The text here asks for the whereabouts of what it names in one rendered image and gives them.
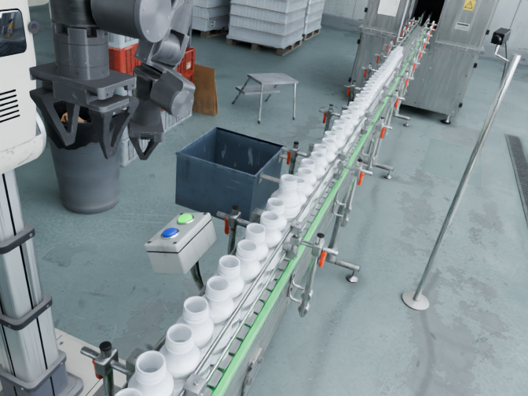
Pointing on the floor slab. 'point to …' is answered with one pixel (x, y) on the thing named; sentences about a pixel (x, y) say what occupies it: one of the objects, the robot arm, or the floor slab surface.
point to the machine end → (416, 91)
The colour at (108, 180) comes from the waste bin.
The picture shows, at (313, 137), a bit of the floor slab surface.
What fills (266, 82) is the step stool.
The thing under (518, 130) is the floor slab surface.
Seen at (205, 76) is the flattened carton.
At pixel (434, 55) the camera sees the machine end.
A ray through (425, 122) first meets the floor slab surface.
